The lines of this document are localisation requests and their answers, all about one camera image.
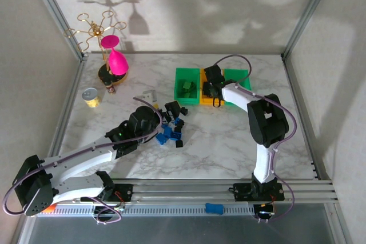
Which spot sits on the yellow plastic bin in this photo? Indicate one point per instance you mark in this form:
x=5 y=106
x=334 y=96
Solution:
x=206 y=102

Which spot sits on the blue lego brick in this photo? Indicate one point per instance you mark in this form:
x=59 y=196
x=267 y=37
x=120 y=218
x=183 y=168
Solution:
x=179 y=120
x=161 y=139
x=167 y=132
x=165 y=127
x=176 y=136

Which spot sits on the green plastic bin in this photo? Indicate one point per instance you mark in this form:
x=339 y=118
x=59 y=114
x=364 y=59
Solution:
x=236 y=74
x=186 y=101

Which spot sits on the light green lego brick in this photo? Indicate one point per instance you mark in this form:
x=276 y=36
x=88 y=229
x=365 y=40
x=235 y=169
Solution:
x=187 y=94
x=187 y=85

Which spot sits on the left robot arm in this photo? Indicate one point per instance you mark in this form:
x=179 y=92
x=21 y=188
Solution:
x=85 y=155

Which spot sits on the small brown bottle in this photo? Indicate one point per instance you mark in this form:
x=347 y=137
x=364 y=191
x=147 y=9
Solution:
x=111 y=88

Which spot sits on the yellow can with silver lid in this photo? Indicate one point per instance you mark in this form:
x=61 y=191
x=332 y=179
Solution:
x=91 y=98

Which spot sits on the pink plastic wine glass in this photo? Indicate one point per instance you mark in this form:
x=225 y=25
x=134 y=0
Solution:
x=117 y=62

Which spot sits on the small controller board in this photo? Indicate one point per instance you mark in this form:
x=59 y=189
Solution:
x=264 y=212

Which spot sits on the orange cylinder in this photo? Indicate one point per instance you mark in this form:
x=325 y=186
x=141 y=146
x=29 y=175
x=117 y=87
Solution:
x=50 y=209

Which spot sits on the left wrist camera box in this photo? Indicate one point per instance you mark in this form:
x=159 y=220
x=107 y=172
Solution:
x=150 y=95

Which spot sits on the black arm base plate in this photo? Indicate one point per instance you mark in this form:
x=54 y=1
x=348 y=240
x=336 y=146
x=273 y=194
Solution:
x=125 y=192
x=243 y=192

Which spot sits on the aluminium table side rail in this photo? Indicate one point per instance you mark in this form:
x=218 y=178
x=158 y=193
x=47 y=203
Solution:
x=304 y=112
x=66 y=112

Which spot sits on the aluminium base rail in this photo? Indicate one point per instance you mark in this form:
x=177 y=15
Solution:
x=183 y=192

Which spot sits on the aluminium frame post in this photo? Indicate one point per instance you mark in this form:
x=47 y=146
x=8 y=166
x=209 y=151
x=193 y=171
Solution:
x=55 y=7
x=308 y=12

